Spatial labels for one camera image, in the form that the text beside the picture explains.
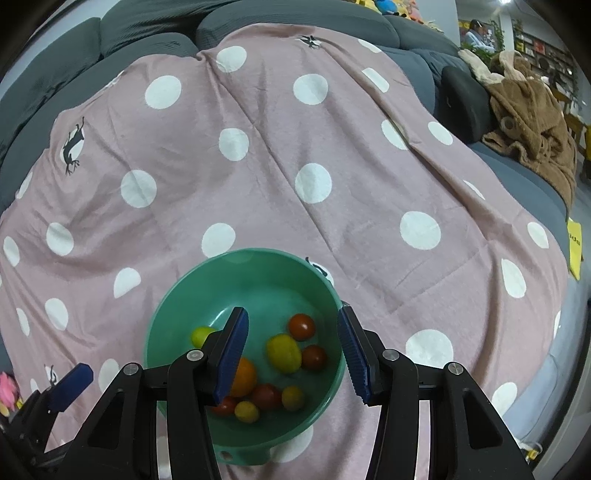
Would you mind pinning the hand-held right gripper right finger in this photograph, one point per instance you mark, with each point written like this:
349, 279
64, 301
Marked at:
355, 360

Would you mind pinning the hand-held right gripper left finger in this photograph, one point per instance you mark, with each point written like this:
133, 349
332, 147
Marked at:
231, 360

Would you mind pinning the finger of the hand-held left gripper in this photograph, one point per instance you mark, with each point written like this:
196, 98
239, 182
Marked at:
69, 387

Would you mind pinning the large orange mandarin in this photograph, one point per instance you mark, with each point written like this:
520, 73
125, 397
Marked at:
245, 376

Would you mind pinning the small green cherry tomato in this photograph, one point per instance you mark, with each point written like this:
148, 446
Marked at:
201, 336

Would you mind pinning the red cherry tomato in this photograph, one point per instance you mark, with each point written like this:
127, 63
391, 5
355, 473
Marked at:
226, 407
301, 326
266, 397
314, 357

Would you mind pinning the large yellow-green tomato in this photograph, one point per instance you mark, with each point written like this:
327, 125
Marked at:
282, 353

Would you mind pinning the small yellow cherry tomato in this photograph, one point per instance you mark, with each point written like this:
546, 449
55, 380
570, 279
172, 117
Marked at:
247, 411
293, 398

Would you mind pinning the green plastic bowl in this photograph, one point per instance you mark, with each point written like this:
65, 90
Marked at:
277, 286

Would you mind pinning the pink plush toy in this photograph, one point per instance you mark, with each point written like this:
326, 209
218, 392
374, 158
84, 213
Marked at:
7, 390

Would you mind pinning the pink polka-dot blanket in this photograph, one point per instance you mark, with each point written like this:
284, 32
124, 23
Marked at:
277, 161

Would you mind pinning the yellow tag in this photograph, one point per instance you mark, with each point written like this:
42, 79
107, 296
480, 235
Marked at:
575, 249

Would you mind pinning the black cushion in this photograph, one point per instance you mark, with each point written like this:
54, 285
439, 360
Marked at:
464, 101

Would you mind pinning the brown plush robe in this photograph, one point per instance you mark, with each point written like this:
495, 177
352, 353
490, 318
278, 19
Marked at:
531, 120

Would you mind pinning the row of colourful plush toys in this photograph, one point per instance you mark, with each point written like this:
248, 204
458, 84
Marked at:
392, 7

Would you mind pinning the dark wall shelf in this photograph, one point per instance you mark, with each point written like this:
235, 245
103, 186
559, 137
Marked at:
545, 50

